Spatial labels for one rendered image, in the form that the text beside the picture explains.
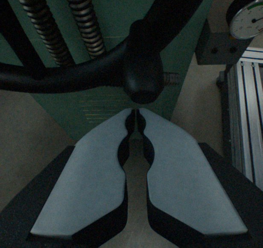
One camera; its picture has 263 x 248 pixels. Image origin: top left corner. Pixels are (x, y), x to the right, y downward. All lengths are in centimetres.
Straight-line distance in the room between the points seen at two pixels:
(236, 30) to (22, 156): 95
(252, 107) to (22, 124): 105
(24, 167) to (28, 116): 27
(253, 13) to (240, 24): 2
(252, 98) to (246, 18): 54
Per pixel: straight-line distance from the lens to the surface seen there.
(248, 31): 35
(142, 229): 84
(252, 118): 79
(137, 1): 35
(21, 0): 23
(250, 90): 86
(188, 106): 100
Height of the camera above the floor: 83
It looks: 63 degrees down
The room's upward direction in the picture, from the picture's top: 4 degrees counter-clockwise
